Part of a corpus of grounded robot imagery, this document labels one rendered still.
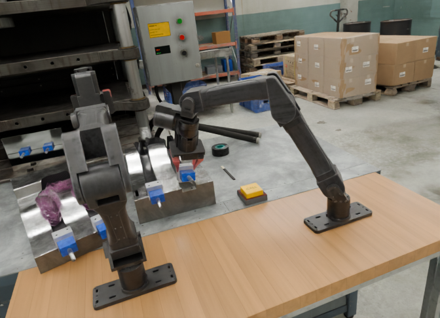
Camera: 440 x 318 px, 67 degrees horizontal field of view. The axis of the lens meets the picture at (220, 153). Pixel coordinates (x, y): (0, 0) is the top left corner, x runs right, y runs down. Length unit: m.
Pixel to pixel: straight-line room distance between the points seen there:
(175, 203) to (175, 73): 0.94
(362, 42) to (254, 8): 3.80
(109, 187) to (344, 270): 0.58
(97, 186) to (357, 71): 4.56
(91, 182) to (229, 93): 0.45
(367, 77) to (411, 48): 0.86
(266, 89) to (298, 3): 7.78
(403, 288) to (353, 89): 3.37
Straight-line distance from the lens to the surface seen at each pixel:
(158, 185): 1.07
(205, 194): 1.11
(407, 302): 2.00
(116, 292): 0.90
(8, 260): 1.19
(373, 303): 1.95
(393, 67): 5.47
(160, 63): 1.84
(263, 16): 8.26
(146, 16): 1.83
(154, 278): 0.90
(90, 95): 0.86
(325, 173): 0.95
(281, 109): 0.86
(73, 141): 0.60
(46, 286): 1.02
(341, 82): 4.82
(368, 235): 1.01
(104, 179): 0.59
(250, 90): 0.88
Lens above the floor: 1.40
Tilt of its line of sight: 23 degrees down
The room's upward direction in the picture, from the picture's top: 7 degrees counter-clockwise
